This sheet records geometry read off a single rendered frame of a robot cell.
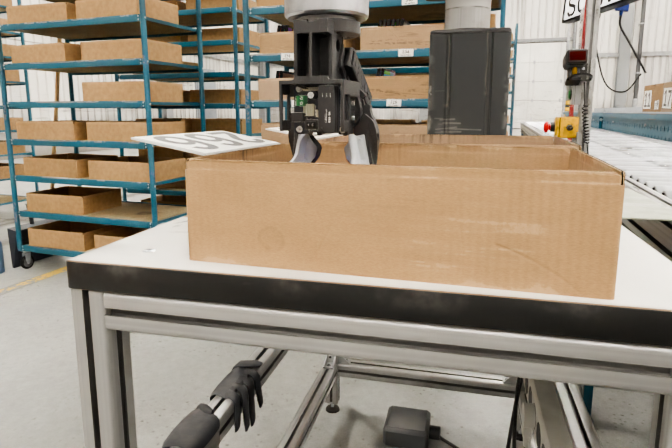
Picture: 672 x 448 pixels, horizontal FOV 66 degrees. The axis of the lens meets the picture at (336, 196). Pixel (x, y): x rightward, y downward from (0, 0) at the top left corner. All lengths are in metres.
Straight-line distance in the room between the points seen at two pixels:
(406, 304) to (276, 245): 0.13
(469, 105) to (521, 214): 0.80
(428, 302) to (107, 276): 0.31
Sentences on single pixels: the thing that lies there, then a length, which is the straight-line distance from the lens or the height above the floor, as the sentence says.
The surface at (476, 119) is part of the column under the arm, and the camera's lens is 1.22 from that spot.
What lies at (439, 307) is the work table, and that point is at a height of 0.74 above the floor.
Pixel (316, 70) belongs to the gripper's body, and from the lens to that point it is 0.54.
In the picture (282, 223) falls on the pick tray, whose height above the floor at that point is 0.79.
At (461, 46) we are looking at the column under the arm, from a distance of 1.23.
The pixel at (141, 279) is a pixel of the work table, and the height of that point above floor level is 0.74.
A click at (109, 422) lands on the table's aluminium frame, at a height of 0.58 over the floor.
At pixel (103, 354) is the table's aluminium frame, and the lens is 0.59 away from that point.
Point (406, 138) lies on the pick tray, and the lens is 1.03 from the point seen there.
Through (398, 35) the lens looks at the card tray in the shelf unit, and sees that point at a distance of 2.23.
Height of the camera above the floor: 0.90
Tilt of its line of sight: 9 degrees down
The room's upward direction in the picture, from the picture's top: straight up
